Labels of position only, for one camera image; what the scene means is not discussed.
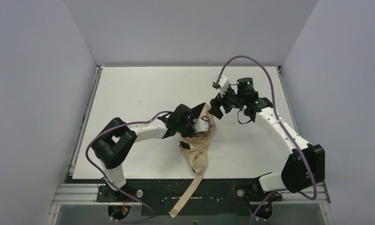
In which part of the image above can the aluminium frame rail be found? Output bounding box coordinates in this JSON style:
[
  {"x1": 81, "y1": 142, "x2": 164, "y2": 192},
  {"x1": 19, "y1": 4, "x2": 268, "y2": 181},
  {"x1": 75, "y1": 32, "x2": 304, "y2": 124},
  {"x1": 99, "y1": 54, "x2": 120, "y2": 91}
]
[{"x1": 44, "y1": 182, "x2": 331, "y2": 225}]

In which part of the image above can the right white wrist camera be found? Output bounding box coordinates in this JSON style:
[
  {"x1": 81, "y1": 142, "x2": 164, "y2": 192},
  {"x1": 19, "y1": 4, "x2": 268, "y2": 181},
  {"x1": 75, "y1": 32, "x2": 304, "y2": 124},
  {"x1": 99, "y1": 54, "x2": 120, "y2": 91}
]
[{"x1": 212, "y1": 75, "x2": 229, "y2": 90}]

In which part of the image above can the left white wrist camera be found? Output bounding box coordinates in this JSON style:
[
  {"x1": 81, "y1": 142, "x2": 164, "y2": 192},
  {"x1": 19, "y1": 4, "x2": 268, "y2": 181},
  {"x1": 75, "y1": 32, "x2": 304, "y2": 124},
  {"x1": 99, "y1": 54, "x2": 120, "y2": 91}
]
[{"x1": 193, "y1": 117, "x2": 211, "y2": 133}]

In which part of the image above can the purple cable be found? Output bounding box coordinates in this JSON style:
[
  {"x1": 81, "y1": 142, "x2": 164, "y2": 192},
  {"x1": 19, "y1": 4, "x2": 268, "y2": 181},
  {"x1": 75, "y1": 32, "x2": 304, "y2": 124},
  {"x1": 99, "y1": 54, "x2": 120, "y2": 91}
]
[
  {"x1": 85, "y1": 111, "x2": 212, "y2": 224},
  {"x1": 215, "y1": 55, "x2": 318, "y2": 225}
]

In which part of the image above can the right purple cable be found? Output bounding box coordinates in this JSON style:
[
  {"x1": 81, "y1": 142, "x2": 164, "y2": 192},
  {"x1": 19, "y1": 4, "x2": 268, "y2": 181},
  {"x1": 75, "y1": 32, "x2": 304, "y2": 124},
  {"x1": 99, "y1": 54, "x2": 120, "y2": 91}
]
[{"x1": 215, "y1": 55, "x2": 318, "y2": 225}]

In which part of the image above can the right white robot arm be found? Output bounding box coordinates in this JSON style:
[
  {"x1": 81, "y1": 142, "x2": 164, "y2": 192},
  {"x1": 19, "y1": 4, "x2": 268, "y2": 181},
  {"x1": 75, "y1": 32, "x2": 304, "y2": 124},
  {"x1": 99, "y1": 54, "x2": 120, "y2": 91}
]
[{"x1": 209, "y1": 76, "x2": 325, "y2": 193}]

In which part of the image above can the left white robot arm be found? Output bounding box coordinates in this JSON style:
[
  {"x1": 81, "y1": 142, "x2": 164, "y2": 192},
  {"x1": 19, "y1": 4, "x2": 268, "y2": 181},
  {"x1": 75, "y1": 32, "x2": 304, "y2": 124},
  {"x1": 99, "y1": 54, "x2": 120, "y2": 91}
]
[{"x1": 88, "y1": 103, "x2": 206, "y2": 191}]

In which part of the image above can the black and beige umbrella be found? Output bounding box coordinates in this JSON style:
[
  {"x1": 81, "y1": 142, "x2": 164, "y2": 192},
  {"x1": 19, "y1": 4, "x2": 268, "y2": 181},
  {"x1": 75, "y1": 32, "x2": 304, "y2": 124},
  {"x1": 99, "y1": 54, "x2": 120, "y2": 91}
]
[{"x1": 169, "y1": 103, "x2": 217, "y2": 218}]

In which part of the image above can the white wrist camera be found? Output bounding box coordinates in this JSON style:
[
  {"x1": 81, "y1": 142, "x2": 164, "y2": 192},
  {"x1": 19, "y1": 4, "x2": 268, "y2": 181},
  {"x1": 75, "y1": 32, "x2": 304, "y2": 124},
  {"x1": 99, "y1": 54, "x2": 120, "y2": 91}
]
[
  {"x1": 193, "y1": 117, "x2": 211, "y2": 133},
  {"x1": 212, "y1": 75, "x2": 229, "y2": 90}
]

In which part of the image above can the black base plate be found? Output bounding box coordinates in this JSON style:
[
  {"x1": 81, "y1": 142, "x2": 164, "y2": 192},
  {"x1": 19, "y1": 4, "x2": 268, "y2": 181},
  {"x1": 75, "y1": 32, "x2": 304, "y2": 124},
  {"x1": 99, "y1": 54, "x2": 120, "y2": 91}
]
[{"x1": 96, "y1": 178, "x2": 283, "y2": 217}]

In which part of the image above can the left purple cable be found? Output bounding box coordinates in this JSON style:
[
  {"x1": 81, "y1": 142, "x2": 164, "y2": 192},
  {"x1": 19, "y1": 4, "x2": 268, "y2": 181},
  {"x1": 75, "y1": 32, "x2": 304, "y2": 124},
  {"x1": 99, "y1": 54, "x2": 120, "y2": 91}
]
[{"x1": 85, "y1": 111, "x2": 212, "y2": 224}]

